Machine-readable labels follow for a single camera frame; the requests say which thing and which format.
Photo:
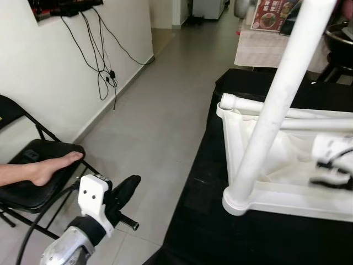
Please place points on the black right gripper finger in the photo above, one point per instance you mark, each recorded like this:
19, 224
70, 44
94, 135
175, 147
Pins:
331, 183

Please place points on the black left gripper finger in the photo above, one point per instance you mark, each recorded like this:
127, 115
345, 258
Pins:
128, 190

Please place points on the white plastic table leg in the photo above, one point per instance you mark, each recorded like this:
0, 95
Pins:
242, 105
325, 124
281, 83

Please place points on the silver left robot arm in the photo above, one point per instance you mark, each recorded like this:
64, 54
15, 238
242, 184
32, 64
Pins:
71, 248

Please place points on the bare human foot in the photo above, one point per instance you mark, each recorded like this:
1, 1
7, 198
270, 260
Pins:
49, 168

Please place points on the black folding chair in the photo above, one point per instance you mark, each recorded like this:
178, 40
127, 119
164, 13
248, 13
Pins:
38, 196

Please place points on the black tablecloth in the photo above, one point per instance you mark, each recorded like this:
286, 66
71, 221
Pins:
209, 221

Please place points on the black stool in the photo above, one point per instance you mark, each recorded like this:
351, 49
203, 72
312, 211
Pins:
336, 74

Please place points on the pale patterned mat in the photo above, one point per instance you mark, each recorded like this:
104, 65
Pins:
259, 49

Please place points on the red printed box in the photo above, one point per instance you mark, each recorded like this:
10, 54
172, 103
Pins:
270, 16

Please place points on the silver pot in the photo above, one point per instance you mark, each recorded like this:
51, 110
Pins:
244, 8

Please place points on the white cabinet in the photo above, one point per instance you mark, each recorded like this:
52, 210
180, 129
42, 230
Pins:
209, 8

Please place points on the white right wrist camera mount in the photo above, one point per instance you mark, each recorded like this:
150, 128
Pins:
331, 146

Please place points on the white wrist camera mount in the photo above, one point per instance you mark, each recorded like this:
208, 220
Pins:
91, 196
331, 146

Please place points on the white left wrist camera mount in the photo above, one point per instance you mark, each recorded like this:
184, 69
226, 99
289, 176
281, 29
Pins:
91, 196

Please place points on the black wall shelf device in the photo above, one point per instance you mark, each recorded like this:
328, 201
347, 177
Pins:
60, 6

